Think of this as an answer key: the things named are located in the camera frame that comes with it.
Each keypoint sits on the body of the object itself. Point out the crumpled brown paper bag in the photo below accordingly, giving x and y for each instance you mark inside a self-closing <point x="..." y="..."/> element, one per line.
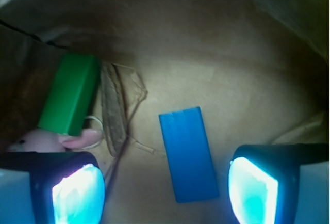
<point x="258" y="69"/>

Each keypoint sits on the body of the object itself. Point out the dark brown bark piece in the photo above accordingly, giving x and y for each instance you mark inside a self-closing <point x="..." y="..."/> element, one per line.
<point x="113" y="109"/>

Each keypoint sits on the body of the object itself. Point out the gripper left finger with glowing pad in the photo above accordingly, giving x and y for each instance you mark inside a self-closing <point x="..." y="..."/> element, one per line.
<point x="63" y="187"/>

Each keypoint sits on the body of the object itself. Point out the pink soft toy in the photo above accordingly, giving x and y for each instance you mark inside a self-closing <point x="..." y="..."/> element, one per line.
<point x="43" y="141"/>

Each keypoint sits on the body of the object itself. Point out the blue wooden block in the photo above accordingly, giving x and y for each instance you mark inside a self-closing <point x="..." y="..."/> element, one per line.
<point x="189" y="158"/>

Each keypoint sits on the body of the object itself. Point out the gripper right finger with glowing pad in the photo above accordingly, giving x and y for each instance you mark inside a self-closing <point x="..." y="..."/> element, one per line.
<point x="280" y="183"/>

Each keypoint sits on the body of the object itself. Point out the green wooden block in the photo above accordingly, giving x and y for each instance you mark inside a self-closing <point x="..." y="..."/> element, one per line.
<point x="70" y="95"/>

